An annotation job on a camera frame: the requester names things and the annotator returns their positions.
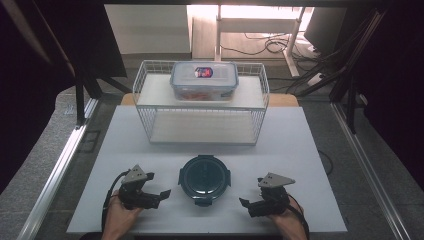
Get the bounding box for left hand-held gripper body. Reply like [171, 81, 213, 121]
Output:
[117, 164, 156, 211]

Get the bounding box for black metal stand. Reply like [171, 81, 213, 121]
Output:
[73, 63, 133, 129]
[296, 8, 389, 135]

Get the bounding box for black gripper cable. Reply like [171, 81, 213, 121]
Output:
[100, 169, 131, 234]
[286, 192, 311, 240]

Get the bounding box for person's right hand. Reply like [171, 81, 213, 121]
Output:
[267, 198, 306, 236]

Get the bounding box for person's left hand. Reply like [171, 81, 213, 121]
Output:
[101, 189, 145, 234]

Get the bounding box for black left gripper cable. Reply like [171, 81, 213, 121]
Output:
[100, 169, 131, 234]

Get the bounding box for dark round lid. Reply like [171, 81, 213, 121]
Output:
[177, 154, 232, 208]

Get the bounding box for white cabinet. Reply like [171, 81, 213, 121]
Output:
[104, 4, 193, 55]

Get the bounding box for clear rectangular lidded container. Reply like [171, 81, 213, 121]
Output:
[169, 60, 240, 102]

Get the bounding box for black monitor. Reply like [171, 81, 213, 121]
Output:
[303, 6, 349, 57]

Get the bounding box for black floor cable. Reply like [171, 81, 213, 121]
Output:
[220, 31, 303, 57]

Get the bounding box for white wire shelf rack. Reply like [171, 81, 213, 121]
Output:
[131, 59, 271, 147]

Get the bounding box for black curtain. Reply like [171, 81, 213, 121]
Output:
[0, 0, 128, 195]
[346, 0, 424, 193]

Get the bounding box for aluminium rail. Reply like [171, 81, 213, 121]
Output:
[15, 97, 100, 240]
[330, 101, 413, 240]

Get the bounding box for white desk frame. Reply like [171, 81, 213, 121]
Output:
[213, 4, 307, 78]

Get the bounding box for wooden table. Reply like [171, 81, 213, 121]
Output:
[120, 92, 300, 109]

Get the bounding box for thin black cable loop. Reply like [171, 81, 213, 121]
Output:
[317, 149, 335, 177]

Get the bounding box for bundle of black cables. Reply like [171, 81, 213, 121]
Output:
[268, 46, 344, 97]

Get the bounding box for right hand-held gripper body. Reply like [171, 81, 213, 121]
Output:
[256, 172, 297, 216]

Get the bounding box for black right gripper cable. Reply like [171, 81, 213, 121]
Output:
[286, 192, 311, 240]

